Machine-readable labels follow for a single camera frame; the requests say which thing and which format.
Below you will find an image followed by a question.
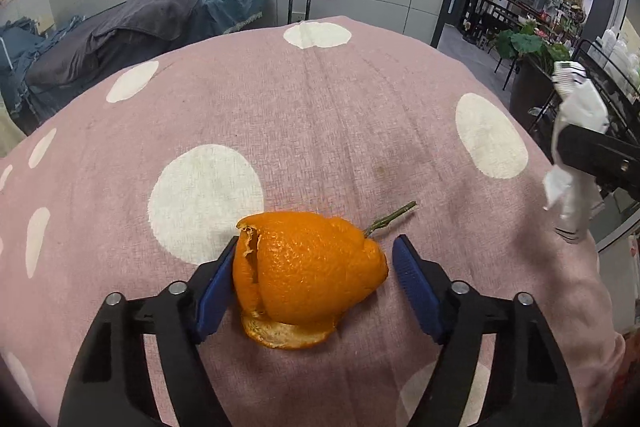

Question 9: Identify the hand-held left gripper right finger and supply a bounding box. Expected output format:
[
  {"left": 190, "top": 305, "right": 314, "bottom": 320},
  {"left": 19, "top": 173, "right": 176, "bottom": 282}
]
[{"left": 391, "top": 234, "right": 583, "bottom": 427}]

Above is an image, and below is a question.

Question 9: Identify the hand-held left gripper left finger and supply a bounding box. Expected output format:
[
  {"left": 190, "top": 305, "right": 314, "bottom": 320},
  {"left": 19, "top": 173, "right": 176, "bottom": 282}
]
[{"left": 57, "top": 234, "right": 241, "bottom": 427}]

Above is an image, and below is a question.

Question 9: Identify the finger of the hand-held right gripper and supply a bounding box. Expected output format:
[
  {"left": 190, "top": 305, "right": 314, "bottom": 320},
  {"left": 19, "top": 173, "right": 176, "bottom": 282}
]
[{"left": 554, "top": 123, "right": 640, "bottom": 200}]

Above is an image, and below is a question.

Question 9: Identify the white printed wrapper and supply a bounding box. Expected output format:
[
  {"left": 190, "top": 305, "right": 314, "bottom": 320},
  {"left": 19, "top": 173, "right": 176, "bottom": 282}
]
[{"left": 542, "top": 61, "right": 612, "bottom": 241}]

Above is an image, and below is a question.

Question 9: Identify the orange peel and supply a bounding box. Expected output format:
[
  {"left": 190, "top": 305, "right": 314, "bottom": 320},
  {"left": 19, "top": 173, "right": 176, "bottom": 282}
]
[{"left": 231, "top": 200, "right": 418, "bottom": 351}]

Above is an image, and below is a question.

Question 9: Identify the dark planter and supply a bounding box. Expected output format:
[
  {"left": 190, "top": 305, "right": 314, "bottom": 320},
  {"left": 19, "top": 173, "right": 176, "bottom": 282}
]
[{"left": 509, "top": 57, "right": 557, "bottom": 134}]

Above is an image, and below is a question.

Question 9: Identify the cluster of white bottles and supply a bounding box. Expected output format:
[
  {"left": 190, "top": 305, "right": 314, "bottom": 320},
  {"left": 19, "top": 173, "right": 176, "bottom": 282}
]
[{"left": 597, "top": 27, "right": 640, "bottom": 88}]

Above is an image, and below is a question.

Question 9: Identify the green leafy plant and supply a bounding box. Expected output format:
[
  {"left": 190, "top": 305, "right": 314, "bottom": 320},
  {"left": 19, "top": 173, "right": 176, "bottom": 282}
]
[{"left": 492, "top": 24, "right": 572, "bottom": 64}]

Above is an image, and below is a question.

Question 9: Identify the dark table with ornaments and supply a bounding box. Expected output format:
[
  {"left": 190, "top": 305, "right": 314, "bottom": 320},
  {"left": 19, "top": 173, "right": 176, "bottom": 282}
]
[{"left": 462, "top": 0, "right": 552, "bottom": 54}]

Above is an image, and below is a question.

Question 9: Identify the pink polka-dot tablecloth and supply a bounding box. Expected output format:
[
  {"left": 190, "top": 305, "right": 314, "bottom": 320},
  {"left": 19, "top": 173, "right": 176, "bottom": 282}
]
[{"left": 0, "top": 14, "right": 628, "bottom": 427}]

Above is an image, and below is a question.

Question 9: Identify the beige cloth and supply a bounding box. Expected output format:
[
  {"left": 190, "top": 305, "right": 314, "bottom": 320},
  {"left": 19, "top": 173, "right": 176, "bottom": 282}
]
[{"left": 0, "top": 106, "right": 27, "bottom": 158}]

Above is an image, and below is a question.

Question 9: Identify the grey blanket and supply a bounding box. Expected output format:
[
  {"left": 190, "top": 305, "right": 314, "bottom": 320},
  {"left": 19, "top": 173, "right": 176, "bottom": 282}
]
[{"left": 25, "top": 0, "right": 266, "bottom": 108}]

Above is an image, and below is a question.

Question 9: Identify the blue bed cover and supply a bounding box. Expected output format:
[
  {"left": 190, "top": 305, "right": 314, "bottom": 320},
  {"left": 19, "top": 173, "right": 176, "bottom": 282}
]
[{"left": 202, "top": 0, "right": 267, "bottom": 36}]

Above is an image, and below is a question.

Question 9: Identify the blue denim cloth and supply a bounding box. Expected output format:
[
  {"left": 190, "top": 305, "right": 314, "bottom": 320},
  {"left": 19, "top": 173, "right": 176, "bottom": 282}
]
[{"left": 0, "top": 17, "right": 87, "bottom": 118}]

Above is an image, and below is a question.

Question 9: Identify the black wire rack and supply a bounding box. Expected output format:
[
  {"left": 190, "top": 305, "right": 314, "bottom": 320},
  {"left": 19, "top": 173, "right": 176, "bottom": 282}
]
[{"left": 530, "top": 36, "right": 640, "bottom": 145}]

